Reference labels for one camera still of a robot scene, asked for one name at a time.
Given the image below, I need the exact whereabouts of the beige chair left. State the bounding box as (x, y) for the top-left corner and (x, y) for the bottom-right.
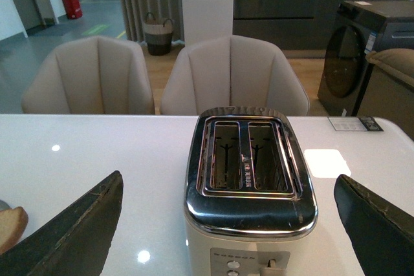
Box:
(21, 36), (155, 115)

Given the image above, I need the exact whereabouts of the light blue round plate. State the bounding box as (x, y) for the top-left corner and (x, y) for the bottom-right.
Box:
(0, 200), (11, 211)

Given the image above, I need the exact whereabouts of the label sticker on table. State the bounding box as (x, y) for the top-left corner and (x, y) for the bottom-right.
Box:
(328, 116), (383, 132)

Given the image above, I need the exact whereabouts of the woven laundry basket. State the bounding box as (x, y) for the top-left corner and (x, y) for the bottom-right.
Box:
(143, 12), (173, 56)

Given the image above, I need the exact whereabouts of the brown bread slice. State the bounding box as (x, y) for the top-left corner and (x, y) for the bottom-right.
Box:
(0, 206), (28, 254)

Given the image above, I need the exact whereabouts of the dark grey washing machine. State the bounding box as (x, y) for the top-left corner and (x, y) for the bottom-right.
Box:
(318, 0), (413, 116)

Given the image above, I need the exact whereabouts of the white chrome two-slot toaster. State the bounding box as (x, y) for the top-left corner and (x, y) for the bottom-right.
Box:
(184, 107), (318, 275)

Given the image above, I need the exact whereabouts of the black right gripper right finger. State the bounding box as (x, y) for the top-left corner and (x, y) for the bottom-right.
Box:
(334, 175), (413, 275)

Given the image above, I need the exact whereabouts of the white pillar cabinet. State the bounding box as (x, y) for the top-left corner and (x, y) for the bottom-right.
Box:
(182, 0), (234, 45)

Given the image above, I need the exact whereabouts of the beige chair right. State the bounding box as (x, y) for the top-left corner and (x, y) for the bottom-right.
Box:
(160, 35), (310, 116)

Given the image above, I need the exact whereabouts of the beige chair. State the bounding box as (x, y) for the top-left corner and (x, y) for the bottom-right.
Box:
(21, 36), (155, 115)
(160, 35), (310, 116)

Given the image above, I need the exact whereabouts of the beige cushioned seat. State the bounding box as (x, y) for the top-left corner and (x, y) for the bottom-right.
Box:
(357, 48), (414, 141)

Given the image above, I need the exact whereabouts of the red cabinet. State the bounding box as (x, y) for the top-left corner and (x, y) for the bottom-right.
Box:
(62, 0), (83, 19)

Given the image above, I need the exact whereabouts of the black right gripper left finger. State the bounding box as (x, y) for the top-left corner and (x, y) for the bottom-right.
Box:
(1, 171), (124, 275)

